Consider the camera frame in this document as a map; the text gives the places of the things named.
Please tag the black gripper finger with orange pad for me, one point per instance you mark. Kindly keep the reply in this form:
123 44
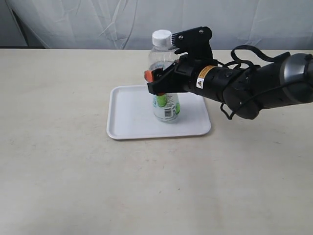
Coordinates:
164 87
161 71

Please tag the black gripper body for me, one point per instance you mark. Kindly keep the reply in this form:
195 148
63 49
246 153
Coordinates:
186 71

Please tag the clear plastic bottle white cap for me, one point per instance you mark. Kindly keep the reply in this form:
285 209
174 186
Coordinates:
166 106

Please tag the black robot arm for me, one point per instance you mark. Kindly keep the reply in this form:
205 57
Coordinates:
286 81

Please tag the white plastic tray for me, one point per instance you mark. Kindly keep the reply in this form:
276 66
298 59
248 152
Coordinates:
130 116

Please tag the white backdrop cloth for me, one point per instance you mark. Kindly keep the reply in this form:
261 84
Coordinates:
129 24

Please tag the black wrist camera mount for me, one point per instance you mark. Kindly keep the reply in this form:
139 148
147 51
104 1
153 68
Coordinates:
194 42

